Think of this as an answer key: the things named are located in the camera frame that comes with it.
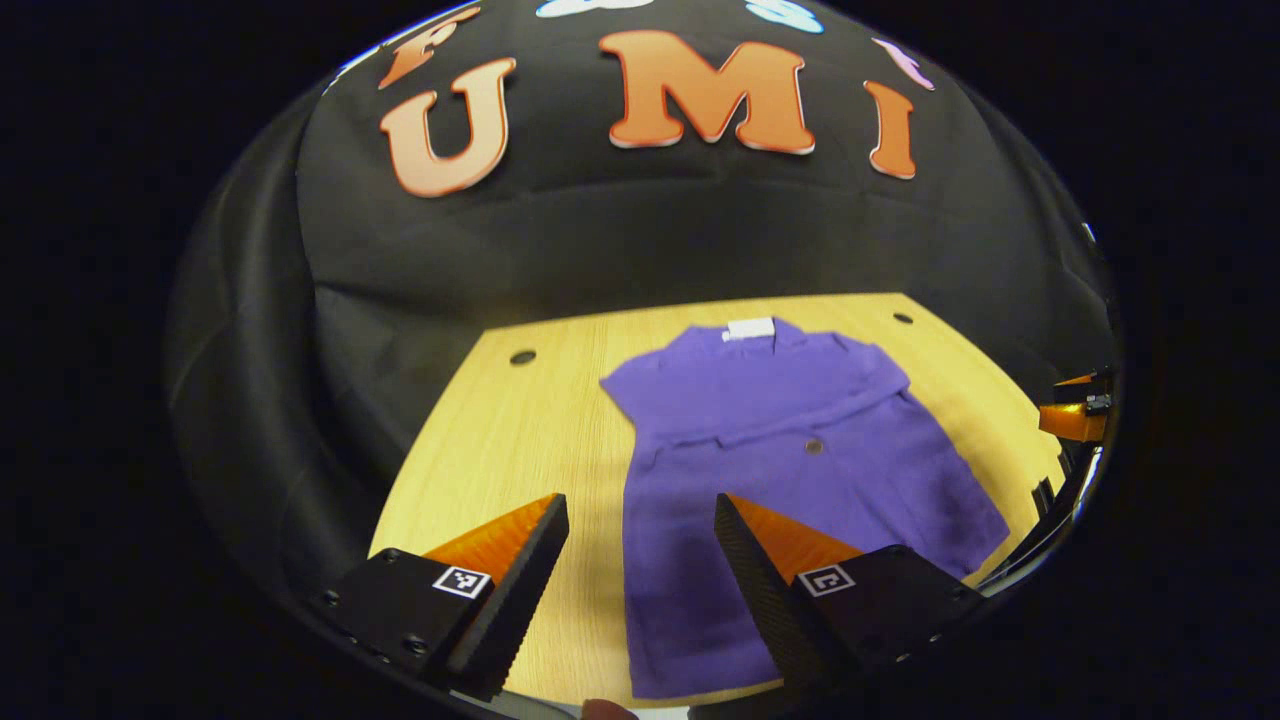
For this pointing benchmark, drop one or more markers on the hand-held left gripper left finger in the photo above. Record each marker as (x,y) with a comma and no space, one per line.
(520,600)

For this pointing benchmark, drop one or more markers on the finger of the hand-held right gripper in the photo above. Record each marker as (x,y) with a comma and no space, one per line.
(1080,382)
(1070,422)

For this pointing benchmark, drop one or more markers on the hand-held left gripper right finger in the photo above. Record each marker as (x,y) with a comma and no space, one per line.
(765,600)

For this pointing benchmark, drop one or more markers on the purple knit garment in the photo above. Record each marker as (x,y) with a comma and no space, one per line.
(800,470)

